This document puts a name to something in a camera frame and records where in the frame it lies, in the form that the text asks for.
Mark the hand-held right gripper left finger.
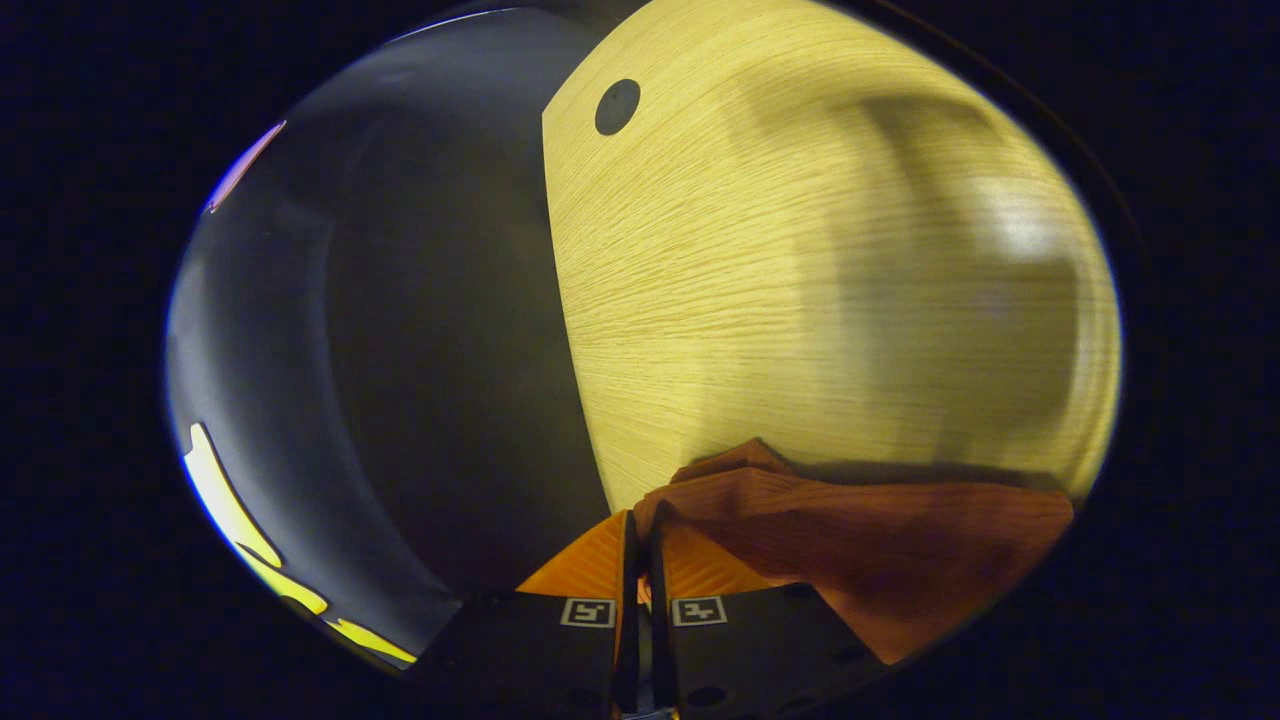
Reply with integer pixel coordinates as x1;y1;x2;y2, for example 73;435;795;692
424;509;639;717

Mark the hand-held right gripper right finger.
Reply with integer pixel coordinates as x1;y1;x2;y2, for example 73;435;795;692
644;514;892;717

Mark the orange button coat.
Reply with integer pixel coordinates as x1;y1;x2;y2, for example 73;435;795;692
633;437;1077;667

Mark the black table grommet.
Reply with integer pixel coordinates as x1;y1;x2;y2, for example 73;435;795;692
594;78;642;137

